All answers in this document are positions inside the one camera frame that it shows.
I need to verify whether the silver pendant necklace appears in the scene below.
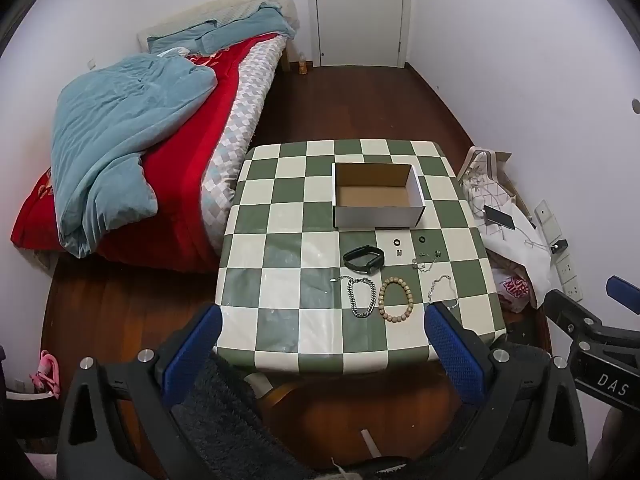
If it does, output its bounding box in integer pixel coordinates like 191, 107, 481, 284
411, 248, 444, 274

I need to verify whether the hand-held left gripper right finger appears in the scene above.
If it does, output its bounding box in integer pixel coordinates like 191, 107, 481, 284
424, 301, 591, 480

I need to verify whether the beige headboard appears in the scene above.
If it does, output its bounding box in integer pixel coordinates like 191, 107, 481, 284
137, 0, 301, 54

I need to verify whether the white cardboard box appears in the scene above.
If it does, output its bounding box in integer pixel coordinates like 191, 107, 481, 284
331, 162, 427, 231

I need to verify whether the red print plastic bag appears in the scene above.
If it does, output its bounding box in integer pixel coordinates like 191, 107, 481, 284
491, 266, 539, 312

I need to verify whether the person's right forearm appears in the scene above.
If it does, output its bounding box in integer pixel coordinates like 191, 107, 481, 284
589, 407, 640, 480

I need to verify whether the white door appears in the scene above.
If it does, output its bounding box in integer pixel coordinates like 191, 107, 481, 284
305, 0, 414, 69

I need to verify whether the checkered bed sheet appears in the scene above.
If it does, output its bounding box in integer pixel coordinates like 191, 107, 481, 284
200, 37, 289, 257

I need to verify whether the thin silver bracelet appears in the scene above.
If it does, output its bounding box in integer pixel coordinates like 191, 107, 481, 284
427, 274, 460, 311

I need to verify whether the white power strip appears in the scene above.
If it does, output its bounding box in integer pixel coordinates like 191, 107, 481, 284
534, 200, 584, 304

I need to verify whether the dark grey rug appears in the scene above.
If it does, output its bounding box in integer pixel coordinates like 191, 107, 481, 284
172, 355, 321, 480

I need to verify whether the blue pillow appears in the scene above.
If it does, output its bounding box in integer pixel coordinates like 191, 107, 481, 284
147, 20, 219, 57

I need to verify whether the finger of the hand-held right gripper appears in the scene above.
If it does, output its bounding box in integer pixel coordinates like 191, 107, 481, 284
542, 287, 603, 343
605, 274, 640, 317

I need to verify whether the wooden bead bracelet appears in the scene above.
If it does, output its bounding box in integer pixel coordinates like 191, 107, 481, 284
377, 276, 416, 323

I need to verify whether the green checkered table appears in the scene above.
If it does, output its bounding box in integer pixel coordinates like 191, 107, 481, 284
212, 140, 508, 376

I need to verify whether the thick silver chain bracelet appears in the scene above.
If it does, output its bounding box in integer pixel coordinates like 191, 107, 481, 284
330, 275, 377, 319

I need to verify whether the black smart band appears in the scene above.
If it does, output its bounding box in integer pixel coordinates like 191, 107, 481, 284
343, 244, 386, 275

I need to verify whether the white grid tote bag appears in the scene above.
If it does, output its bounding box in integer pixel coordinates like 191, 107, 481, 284
456, 146, 516, 221

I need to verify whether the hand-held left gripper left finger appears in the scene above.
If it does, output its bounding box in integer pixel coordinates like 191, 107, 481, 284
56, 302, 223, 480

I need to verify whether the blue duvet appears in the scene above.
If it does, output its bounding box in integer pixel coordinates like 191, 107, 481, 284
50, 52, 219, 260

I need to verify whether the bed with red cover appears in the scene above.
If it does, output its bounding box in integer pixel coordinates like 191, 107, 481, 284
11, 32, 287, 274

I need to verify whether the black smartphone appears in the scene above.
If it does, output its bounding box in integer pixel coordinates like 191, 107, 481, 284
483, 204, 516, 231

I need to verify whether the white paper sheet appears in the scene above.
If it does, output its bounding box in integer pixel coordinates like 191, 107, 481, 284
477, 200, 553, 306

